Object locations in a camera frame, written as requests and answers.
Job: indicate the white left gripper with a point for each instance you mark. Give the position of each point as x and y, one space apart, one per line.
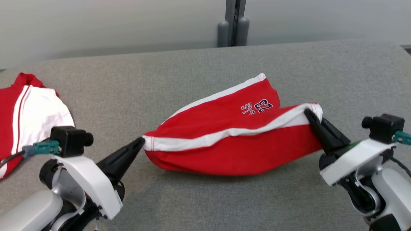
96 183

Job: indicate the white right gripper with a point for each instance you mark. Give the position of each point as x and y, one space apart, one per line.
356 157

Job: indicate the red shorts with white stripe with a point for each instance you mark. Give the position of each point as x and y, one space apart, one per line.
231 141

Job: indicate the red shirt with white sleeves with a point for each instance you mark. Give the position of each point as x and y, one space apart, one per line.
35 112

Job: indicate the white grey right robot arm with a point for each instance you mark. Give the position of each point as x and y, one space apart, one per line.
391 192

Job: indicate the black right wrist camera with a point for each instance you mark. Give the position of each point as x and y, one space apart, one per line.
385 128

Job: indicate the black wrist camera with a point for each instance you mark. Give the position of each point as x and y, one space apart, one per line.
69 141
385 128

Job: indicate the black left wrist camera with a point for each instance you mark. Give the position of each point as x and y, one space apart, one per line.
69 141

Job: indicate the grey wall skirting strip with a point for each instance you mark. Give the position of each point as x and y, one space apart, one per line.
407 48

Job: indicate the grey partition post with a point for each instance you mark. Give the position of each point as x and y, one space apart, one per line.
233 22

